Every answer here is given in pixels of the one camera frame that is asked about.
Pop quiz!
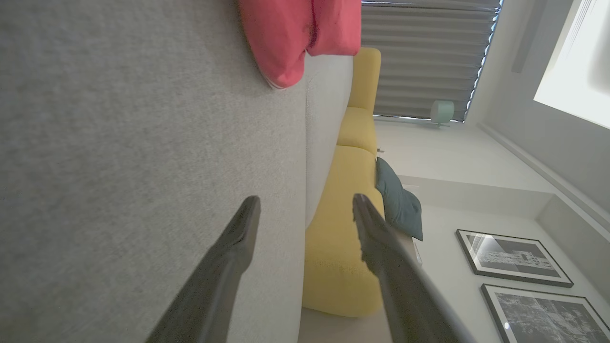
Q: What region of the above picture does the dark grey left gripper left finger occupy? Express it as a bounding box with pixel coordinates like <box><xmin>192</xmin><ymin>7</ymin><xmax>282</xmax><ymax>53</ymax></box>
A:
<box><xmin>145</xmin><ymin>195</ymin><xmax>262</xmax><ymax>343</ymax></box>

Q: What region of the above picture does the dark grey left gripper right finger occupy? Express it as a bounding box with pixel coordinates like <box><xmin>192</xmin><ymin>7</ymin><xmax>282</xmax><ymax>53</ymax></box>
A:
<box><xmin>352</xmin><ymin>193</ymin><xmax>477</xmax><ymax>343</ymax></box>

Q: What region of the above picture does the red shirt with white collar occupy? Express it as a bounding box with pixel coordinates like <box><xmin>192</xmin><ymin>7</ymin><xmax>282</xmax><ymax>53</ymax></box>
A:
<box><xmin>238</xmin><ymin>0</ymin><xmax>363</xmax><ymax>90</ymax></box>

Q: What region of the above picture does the teal throw pillow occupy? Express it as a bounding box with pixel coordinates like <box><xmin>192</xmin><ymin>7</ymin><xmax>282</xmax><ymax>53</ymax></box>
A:
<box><xmin>375</xmin><ymin>156</ymin><xmax>424</xmax><ymax>242</ymax></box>

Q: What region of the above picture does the black framed monochrome picture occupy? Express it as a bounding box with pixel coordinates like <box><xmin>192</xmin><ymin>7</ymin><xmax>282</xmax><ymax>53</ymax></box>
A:
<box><xmin>480</xmin><ymin>283</ymin><xmax>610</xmax><ymax>343</ymax></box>
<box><xmin>455</xmin><ymin>229</ymin><xmax>575</xmax><ymax>289</ymax></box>

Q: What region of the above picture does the large grey sofa seat cushion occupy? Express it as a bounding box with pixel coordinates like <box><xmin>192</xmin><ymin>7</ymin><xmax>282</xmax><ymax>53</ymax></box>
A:
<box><xmin>0</xmin><ymin>0</ymin><xmax>356</xmax><ymax>343</ymax></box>

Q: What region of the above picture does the mint green round lamp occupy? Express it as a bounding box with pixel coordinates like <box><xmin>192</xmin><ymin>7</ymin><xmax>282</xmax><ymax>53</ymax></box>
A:
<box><xmin>430</xmin><ymin>99</ymin><xmax>456</xmax><ymax>128</ymax></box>

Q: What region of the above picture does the grey pleated curtain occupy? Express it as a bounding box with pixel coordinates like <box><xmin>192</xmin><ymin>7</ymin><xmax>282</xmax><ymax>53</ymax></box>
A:
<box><xmin>361</xmin><ymin>0</ymin><xmax>503</xmax><ymax>122</ymax></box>

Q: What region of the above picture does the white ceiling light panel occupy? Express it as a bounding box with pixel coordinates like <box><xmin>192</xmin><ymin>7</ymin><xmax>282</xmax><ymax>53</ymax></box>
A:
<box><xmin>533</xmin><ymin>0</ymin><xmax>610</xmax><ymax>130</ymax></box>

